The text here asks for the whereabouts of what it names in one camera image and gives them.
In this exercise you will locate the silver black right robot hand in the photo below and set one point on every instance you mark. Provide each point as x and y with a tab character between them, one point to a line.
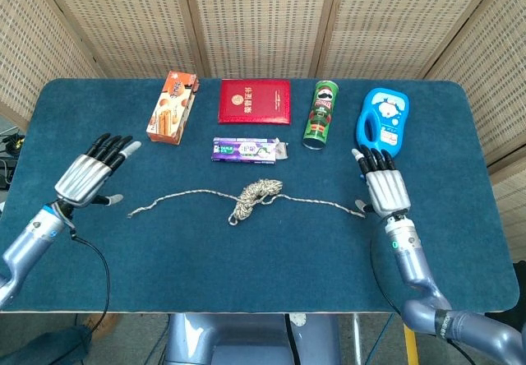
386	188

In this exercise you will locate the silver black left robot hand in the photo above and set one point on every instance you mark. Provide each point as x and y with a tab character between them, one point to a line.
86	176

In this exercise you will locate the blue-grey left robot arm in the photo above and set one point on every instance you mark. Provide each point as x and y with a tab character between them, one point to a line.
33	241

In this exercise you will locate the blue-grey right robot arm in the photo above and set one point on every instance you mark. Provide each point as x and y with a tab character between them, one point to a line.
415	266

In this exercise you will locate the blue pump detergent bottle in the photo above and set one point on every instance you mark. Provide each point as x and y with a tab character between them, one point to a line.
384	122

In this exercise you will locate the green Pringles can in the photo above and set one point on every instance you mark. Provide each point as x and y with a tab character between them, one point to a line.
321	114

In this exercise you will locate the orange biscuit box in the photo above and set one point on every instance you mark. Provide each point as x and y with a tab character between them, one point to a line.
170	110

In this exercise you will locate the purple toothpaste box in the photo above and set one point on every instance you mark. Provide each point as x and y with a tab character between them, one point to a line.
242	150

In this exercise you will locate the blue carpet table mat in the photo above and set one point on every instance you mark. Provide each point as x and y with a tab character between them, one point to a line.
205	266

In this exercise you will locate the metal table leg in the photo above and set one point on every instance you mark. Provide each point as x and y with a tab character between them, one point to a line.
356	338

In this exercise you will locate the red certificate book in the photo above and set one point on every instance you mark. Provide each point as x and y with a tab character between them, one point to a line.
255	102

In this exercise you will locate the blue-grey robot torso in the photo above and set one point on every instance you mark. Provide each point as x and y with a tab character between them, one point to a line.
246	340

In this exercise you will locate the woven bamboo folding screen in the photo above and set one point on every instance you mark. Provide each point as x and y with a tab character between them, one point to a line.
263	19

